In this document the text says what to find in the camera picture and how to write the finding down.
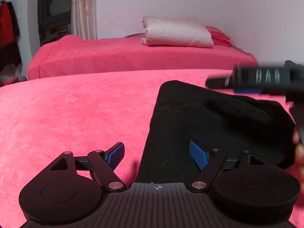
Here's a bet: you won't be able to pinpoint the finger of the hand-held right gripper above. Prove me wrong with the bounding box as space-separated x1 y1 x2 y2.
205 74 236 89
234 87 263 95

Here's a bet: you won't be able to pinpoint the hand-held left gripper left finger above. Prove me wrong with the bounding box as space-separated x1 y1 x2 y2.
49 142 126 193

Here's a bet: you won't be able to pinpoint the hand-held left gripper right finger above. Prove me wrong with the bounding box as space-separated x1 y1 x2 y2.
189 140 268 193

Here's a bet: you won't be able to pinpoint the black pants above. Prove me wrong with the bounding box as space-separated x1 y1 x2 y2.
136 80 296 184

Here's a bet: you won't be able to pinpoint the person's right hand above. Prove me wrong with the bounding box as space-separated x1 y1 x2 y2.
292 125 304 167

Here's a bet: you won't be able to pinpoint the pink folded blanket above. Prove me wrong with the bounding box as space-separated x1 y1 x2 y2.
204 26 232 47

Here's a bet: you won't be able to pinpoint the pink covered bed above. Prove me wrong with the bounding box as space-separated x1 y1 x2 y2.
27 34 259 81
0 69 304 228

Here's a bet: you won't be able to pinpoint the cream folded quilt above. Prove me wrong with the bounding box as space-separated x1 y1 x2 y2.
140 16 214 48

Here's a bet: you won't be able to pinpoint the pale patterned curtain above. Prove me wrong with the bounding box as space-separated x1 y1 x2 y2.
72 0 98 41

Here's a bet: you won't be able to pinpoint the dark wooden cabinet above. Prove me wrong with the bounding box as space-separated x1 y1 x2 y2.
37 0 73 47

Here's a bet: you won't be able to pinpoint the red hanging jacket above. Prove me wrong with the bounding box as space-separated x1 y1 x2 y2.
0 2 13 50

